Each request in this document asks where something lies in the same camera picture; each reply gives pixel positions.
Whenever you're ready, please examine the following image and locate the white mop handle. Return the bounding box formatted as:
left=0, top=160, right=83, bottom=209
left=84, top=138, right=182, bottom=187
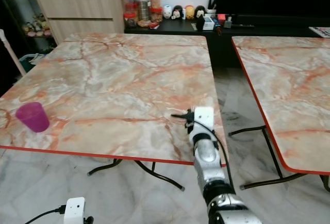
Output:
left=0, top=28, right=27, bottom=77

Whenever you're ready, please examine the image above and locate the purple plastic cup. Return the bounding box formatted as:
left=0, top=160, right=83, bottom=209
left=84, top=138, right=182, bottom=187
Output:
left=15, top=101, right=51, bottom=133

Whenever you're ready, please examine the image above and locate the yellow round doll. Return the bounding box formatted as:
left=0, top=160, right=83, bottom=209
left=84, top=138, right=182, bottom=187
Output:
left=185, top=5, right=195, bottom=20

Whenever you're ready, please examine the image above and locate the green plastic bin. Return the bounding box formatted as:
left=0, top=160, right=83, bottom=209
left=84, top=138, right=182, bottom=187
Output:
left=20, top=53, right=48, bottom=66

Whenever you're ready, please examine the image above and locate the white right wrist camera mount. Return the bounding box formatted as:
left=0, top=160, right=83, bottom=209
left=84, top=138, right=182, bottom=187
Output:
left=193, top=106, right=216, bottom=135

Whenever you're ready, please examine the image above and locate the light wooden drawer cabinet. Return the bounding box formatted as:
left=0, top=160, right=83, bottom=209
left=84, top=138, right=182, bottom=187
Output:
left=35, top=0, right=131, bottom=44

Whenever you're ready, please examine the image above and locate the marble pattern folding table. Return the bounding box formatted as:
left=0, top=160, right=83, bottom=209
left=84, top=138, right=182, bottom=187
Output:
left=0, top=32, right=230, bottom=192
left=229, top=35, right=330, bottom=192

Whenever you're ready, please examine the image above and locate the glass display shelf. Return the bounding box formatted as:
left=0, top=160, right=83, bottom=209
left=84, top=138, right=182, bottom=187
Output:
left=0, top=0, right=48, bottom=55

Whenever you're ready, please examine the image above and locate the white round doll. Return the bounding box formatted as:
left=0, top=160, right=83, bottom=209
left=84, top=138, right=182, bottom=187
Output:
left=162, top=5, right=173, bottom=19

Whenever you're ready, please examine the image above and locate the large red lid jar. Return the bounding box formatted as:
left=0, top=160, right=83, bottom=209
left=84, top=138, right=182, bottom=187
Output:
left=136, top=0, right=152, bottom=27

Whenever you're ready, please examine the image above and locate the printed magazine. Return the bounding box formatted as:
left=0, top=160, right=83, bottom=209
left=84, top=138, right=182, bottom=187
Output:
left=309, top=26, right=330, bottom=38

